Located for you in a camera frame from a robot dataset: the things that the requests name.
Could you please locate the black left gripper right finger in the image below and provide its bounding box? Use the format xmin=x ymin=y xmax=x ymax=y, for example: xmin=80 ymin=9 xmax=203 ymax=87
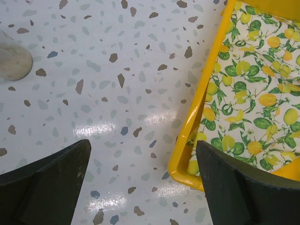
xmin=196 ymin=141 xmax=300 ymax=225

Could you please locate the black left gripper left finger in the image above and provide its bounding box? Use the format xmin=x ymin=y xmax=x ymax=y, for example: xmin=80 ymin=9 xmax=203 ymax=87
xmin=0 ymin=139 xmax=91 ymax=225

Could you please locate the white salt shaker jar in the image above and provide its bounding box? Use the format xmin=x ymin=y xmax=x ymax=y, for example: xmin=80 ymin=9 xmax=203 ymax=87
xmin=0 ymin=30 xmax=33 ymax=81

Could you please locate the yellow plastic tray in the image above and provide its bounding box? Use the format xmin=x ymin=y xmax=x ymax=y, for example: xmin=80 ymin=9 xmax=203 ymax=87
xmin=168 ymin=0 xmax=300 ymax=193

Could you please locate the lemon print cloth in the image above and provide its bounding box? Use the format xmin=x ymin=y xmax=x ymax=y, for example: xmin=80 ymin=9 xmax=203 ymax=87
xmin=187 ymin=0 xmax=300 ymax=176

